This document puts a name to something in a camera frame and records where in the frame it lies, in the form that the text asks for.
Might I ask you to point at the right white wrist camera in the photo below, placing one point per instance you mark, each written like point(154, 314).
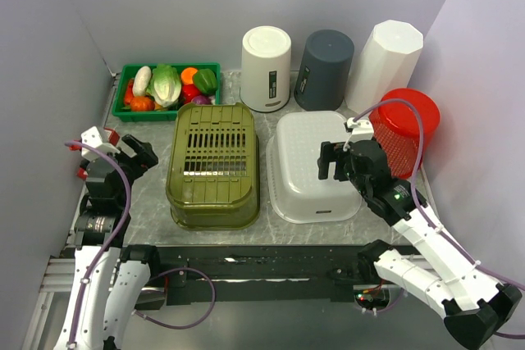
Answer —
point(358, 130)

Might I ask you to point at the white toy radish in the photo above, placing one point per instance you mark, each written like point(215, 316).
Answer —
point(141, 81)

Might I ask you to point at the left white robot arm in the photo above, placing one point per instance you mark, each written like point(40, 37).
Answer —
point(108, 276)

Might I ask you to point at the large white faceted container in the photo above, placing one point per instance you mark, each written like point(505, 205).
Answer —
point(386, 62)

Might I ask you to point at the orange toy pumpkin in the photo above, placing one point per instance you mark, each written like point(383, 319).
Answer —
point(141, 104)

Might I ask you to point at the red toy chili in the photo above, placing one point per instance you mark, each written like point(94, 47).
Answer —
point(128, 97)

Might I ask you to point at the dark grey round bucket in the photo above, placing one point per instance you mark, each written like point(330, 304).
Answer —
point(324, 71)

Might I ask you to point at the white round bucket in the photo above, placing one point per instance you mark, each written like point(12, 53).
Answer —
point(265, 68)

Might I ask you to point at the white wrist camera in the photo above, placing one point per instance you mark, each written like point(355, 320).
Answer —
point(103, 139)
point(358, 130)

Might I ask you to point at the green plastic tray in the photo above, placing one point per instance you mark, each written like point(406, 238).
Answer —
point(160, 113)

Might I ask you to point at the olive green rectangular basket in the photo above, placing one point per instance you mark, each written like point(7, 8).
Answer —
point(213, 179)

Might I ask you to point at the toy napa cabbage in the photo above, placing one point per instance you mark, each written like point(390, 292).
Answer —
point(165, 85)

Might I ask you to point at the red toy tomato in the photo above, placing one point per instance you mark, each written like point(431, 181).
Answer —
point(189, 92)

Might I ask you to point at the white perforated rectangular basket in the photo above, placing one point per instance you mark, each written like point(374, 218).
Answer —
point(297, 194)

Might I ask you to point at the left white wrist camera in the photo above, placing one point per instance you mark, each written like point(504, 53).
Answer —
point(103, 139)

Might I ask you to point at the red mesh basket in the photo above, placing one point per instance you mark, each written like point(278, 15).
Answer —
point(396, 128)

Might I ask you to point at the red rectangular box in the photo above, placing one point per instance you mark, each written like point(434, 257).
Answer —
point(82, 173)

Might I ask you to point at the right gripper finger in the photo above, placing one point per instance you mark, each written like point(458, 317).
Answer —
point(341, 174)
point(329, 152)

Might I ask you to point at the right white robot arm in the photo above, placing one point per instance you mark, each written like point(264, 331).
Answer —
point(472, 303)

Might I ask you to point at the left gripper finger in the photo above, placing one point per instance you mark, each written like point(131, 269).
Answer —
point(146, 155)
point(133, 143)

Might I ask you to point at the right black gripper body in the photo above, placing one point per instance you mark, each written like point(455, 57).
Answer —
point(358, 179)

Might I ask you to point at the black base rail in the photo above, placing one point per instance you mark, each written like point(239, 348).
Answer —
point(240, 273)

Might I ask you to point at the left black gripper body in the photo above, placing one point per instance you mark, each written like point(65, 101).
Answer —
point(132, 164)

